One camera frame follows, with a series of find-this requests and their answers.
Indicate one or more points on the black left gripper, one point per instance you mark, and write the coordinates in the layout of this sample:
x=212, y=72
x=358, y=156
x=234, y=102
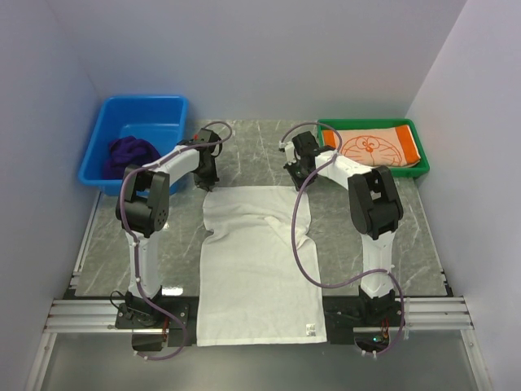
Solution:
x=207, y=183

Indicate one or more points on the white towel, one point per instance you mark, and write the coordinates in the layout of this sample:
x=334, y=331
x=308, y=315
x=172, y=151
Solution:
x=258, y=270

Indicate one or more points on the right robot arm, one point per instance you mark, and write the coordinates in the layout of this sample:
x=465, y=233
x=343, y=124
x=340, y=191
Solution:
x=375, y=209

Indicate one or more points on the aluminium mounting rail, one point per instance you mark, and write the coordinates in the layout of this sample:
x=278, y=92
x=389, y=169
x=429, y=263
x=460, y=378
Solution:
x=99, y=316

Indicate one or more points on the orange Doraemon towel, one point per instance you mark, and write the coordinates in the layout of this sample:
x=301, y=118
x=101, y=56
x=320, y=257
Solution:
x=393, y=147

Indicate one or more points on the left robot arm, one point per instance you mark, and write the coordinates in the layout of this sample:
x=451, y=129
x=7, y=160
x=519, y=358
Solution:
x=143, y=210

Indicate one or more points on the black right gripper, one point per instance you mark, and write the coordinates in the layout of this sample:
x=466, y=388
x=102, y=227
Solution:
x=290, y=168

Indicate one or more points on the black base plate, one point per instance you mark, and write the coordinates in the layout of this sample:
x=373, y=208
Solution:
x=360, y=321

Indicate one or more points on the green plastic tray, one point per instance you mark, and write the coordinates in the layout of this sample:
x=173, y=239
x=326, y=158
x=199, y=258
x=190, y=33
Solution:
x=355, y=124

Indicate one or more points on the purple towel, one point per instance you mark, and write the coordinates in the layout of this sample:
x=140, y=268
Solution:
x=126, y=151

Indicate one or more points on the blue plastic bin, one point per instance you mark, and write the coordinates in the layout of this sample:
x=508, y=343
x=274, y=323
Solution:
x=158, y=119

